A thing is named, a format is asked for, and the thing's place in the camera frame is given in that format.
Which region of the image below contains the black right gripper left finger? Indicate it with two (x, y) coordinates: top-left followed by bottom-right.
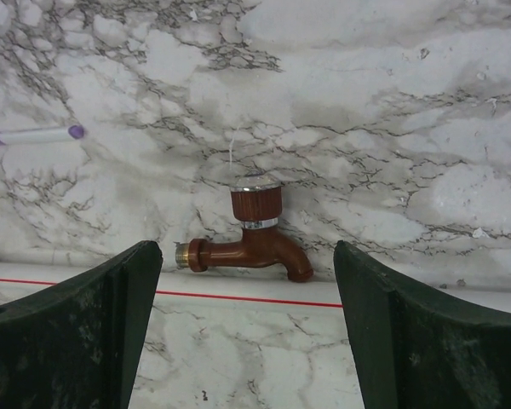
(0, 240), (162, 408)

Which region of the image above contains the purple and white pen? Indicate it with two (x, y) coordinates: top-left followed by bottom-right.
(0, 124), (85, 146)

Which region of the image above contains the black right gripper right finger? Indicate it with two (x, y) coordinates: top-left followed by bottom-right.
(334, 241), (511, 408)

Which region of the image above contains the brown plastic faucet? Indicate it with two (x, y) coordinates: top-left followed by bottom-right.
(175, 172), (313, 283)

